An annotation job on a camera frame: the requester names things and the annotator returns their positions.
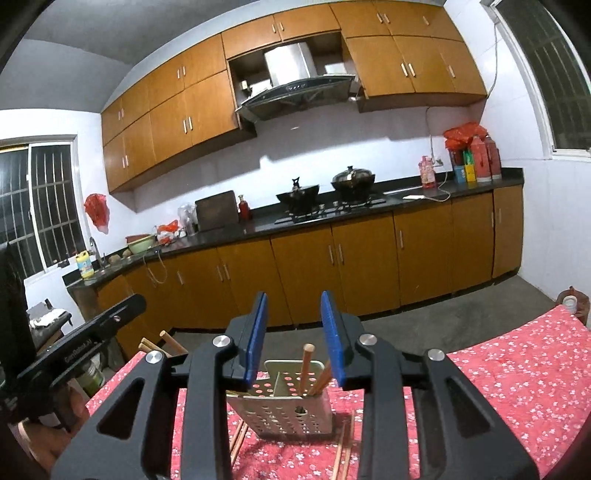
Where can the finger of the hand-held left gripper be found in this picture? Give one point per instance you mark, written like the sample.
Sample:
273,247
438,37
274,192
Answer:
120,316

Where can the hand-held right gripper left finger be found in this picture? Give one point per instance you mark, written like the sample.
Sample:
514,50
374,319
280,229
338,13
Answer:
257,341

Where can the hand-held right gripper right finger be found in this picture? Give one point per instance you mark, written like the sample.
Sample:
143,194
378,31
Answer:
331,341

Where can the beige perforated utensil holder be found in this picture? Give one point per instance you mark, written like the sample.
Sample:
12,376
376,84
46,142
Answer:
286,415

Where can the glass jar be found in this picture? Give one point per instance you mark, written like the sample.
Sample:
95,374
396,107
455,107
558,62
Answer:
90,376

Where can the white rag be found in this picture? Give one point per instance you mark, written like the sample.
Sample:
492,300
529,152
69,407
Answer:
46,318

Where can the yellow bottle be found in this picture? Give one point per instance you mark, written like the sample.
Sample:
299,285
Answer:
86,267

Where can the wooden base cabinets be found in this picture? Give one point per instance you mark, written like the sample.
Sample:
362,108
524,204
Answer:
300,277

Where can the metal faucet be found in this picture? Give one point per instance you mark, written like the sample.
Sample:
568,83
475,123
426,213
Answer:
94,247

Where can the green plastic basin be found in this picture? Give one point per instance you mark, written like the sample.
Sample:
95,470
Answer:
141,244

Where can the orange stool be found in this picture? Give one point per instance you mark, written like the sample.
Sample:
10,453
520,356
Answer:
41,438

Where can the orange plastic bag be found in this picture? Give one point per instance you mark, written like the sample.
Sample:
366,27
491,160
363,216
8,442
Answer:
167,230

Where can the red hanging plastic bag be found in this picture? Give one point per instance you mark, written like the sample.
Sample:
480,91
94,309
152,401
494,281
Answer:
97,210

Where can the black kitchen countertop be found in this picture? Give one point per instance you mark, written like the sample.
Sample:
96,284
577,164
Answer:
258,228

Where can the clear plastic jar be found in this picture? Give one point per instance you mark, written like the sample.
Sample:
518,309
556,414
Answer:
188,219

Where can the black gas stove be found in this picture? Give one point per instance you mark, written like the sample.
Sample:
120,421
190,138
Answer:
332,210

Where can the small red bottle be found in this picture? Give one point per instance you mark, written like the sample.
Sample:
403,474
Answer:
244,210

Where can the dark cutting board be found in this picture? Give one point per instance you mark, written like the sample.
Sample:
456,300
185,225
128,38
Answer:
216,211

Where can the red floral tablecloth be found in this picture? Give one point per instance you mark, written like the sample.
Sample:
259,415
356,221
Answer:
485,392

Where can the wok with lid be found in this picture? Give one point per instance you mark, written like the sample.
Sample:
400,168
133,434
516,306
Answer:
353,181

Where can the white flat device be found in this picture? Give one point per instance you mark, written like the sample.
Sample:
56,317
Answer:
413,197

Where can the pink detergent bottle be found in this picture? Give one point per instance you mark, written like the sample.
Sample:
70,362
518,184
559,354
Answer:
427,174

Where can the blue box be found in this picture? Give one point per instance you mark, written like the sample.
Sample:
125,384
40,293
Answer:
460,174

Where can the yellow box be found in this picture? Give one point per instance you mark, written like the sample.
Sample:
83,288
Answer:
470,172

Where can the green packet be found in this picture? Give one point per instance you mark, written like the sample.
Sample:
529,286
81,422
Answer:
468,157

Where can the red thermos flask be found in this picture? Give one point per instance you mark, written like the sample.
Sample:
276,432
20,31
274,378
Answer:
495,159
480,159

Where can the brown wooden chair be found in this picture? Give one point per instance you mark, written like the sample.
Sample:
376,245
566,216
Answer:
582,309

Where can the steel range hood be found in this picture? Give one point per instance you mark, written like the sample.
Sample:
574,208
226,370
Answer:
295,90

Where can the large barred window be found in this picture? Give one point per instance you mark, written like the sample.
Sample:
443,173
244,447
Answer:
545,69

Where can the wooden wall cabinets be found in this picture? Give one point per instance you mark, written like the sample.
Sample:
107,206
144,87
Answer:
207,106

